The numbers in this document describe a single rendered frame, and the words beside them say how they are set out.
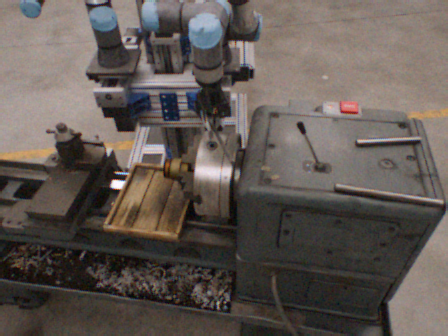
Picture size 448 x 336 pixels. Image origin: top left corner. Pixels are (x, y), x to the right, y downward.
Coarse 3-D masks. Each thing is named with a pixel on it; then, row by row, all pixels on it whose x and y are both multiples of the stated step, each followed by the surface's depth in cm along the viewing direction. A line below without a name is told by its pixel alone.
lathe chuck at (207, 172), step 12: (228, 132) 138; (204, 144) 129; (204, 156) 127; (216, 156) 126; (204, 168) 126; (216, 168) 125; (204, 180) 126; (216, 180) 125; (204, 192) 127; (216, 192) 126; (204, 204) 129; (216, 204) 128; (216, 216) 136
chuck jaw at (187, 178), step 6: (180, 174) 137; (186, 174) 137; (192, 174) 137; (180, 180) 138; (186, 180) 135; (192, 180) 135; (186, 186) 132; (192, 186) 132; (186, 192) 130; (192, 192) 130; (186, 198) 132; (192, 198) 132; (198, 198) 129; (198, 204) 131
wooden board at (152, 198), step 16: (128, 176) 165; (144, 176) 168; (160, 176) 167; (128, 192) 161; (144, 192) 161; (160, 192) 161; (176, 192) 161; (112, 208) 153; (128, 208) 155; (144, 208) 155; (160, 208) 155; (176, 208) 155; (112, 224) 150; (128, 224) 150; (144, 224) 149; (160, 224) 149; (176, 224) 149; (176, 240) 145
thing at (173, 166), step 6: (168, 162) 140; (174, 162) 140; (180, 162) 139; (168, 168) 140; (174, 168) 139; (180, 168) 139; (186, 168) 139; (168, 174) 140; (174, 174) 139; (174, 180) 142
